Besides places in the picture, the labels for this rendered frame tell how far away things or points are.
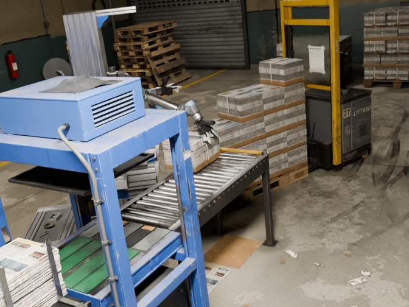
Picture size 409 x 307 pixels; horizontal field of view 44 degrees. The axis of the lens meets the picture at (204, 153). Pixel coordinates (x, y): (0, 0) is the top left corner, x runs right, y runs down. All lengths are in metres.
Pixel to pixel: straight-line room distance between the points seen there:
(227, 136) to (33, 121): 2.57
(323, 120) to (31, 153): 4.02
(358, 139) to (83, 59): 3.25
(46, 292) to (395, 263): 2.63
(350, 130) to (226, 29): 6.89
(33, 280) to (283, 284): 2.01
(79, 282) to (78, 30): 2.14
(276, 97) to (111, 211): 3.16
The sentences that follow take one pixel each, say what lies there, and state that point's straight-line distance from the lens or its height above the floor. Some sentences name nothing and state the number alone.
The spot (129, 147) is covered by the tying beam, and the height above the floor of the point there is 1.51.
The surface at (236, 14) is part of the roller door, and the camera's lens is 12.08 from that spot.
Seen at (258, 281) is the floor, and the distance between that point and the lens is 3.94.
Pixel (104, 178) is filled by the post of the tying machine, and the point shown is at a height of 1.43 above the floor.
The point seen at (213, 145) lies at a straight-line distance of 4.01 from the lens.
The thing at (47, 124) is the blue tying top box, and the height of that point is 1.62.
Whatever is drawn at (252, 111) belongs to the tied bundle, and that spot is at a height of 0.91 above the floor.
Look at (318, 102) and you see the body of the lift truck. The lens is 5.88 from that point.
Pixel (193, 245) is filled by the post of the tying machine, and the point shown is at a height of 0.78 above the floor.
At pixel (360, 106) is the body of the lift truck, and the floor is 0.65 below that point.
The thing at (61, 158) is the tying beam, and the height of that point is 1.51.
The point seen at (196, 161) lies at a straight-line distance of 3.83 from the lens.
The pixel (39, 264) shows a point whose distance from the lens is 2.51.
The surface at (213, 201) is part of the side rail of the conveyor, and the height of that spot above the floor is 0.78.
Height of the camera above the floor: 2.20
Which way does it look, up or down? 19 degrees down
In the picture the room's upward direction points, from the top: 6 degrees counter-clockwise
